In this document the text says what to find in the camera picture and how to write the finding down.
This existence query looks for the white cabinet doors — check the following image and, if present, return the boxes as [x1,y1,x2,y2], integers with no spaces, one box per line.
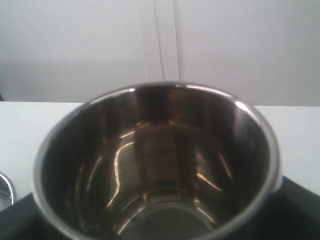
[0,0,320,106]

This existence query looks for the round metal sieve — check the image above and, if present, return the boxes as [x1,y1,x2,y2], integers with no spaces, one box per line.
[0,172,17,212]

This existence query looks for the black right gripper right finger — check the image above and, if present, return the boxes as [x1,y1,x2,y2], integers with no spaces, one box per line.
[225,177,320,240]

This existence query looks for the stainless steel cup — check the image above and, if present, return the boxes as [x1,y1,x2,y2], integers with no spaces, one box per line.
[32,82,283,240]

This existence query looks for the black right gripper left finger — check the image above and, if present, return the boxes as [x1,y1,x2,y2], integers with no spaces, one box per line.
[0,193,65,240]

